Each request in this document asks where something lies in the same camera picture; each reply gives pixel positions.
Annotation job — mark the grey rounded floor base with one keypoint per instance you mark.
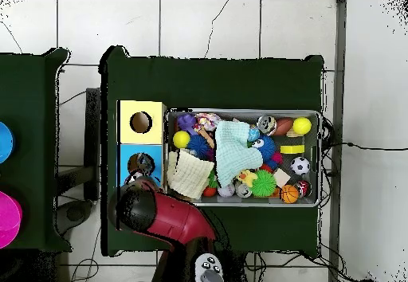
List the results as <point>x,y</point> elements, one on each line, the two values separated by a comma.
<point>75,213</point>

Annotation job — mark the orange toy basketball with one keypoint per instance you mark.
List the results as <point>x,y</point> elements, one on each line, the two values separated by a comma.
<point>289,194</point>

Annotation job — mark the wooden box with three holes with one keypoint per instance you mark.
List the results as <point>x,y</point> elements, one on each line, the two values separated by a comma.
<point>127,135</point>

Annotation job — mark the plush soccer ball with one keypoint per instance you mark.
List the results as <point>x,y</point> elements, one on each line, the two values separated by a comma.
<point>300,165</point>

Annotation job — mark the blue round bowl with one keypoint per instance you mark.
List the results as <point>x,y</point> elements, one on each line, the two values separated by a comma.
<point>5,143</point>

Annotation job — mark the silver mesh bin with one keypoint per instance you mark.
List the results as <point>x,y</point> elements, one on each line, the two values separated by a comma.
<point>315,167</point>

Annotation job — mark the dark green table cloth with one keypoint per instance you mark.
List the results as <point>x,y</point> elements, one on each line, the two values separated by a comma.
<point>32,87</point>
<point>207,84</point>

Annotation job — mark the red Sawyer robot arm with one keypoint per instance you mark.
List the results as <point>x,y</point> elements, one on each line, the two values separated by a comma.
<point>178,221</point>

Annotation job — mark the cream waffle cloth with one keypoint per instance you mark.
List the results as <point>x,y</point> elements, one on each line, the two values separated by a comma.
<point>191,173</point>

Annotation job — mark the yellow plastic ball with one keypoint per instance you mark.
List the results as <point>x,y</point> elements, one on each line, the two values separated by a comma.
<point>181,139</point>
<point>302,125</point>

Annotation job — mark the blue spiky ball with eyes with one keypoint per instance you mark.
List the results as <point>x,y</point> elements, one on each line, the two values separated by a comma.
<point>265,146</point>

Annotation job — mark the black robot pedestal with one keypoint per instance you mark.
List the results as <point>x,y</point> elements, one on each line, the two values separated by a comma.
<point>236,269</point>

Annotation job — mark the green spiky ball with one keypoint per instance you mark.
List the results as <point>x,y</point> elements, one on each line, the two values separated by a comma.
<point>264,183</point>

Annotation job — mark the grey metal post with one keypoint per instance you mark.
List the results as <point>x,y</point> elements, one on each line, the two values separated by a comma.
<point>339,55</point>

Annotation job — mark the magenta round bowl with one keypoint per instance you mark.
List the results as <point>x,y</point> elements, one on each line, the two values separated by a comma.
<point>8,220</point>

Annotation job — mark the mint waffle cloth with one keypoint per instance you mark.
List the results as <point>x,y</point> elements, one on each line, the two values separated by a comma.
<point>234,151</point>

